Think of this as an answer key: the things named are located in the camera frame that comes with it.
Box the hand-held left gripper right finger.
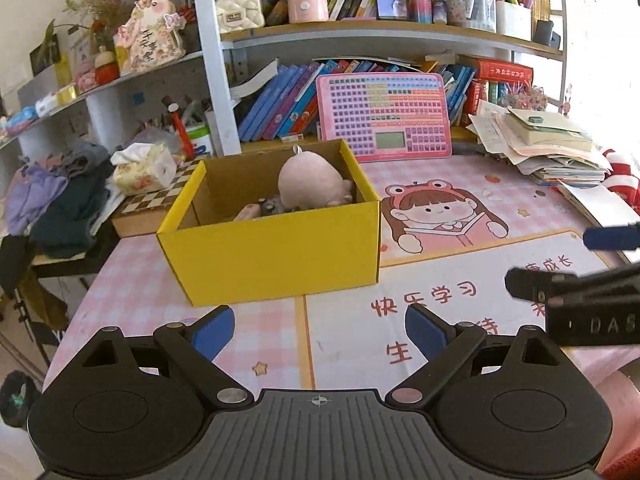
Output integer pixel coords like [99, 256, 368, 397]
[385, 304, 569, 410]

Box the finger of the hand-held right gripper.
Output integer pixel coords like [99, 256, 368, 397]
[582, 223, 640, 252]
[504, 263, 640, 310]

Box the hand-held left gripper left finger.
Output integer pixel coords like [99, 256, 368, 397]
[75, 304, 255, 410]

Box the yellow cardboard box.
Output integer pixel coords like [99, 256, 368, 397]
[156, 138, 382, 307]

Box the pink plush toy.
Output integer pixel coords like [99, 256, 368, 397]
[277, 145, 357, 212]

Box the white green container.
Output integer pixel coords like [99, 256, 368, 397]
[185, 122, 214, 157]

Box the white book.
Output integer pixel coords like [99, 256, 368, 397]
[557, 180, 640, 265]

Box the red white striped plush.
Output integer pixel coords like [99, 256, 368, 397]
[601, 148, 640, 212]

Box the pink printed desk mat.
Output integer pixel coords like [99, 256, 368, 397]
[45, 152, 640, 396]

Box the person's pink clothing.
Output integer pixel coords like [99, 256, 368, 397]
[589, 367, 640, 480]

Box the stack of papers and books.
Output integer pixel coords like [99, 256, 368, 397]
[467, 101, 613, 189]

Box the checkered box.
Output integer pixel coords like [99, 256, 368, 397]
[110, 159, 207, 239]

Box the floral tissue pack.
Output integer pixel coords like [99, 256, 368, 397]
[110, 142, 179, 196]

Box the red dictionary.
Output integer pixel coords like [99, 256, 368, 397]
[470, 58, 535, 117]

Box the pile of clothes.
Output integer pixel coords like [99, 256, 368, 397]
[4, 141, 117, 260]

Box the red marker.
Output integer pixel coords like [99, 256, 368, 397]
[167, 102, 196, 161]

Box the dark fuzzy object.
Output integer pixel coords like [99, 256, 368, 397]
[0, 370, 44, 429]

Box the row of books beside dictionary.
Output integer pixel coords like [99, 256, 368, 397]
[442, 62, 479, 129]

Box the small black box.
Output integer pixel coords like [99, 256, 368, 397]
[532, 19, 556, 45]

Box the pink keyboard learning toy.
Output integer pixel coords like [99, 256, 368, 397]
[315, 73, 453, 163]

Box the row of blue books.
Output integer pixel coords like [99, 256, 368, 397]
[235, 60, 322, 142]

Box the white pen holder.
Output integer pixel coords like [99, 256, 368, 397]
[495, 0, 533, 42]

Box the clear pen holder with pens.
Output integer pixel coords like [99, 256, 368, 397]
[442, 0, 497, 34]

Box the floral rabbit doll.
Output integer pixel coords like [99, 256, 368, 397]
[113, 0, 187, 75]

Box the white quilted purse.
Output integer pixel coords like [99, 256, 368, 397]
[215, 0, 266, 35]

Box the dried flower bunch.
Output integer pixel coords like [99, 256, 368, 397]
[62, 0, 132, 37]

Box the colourful hair ties bundle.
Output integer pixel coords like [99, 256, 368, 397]
[504, 85, 548, 112]

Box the white shelf frame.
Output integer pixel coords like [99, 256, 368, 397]
[0, 0, 568, 158]

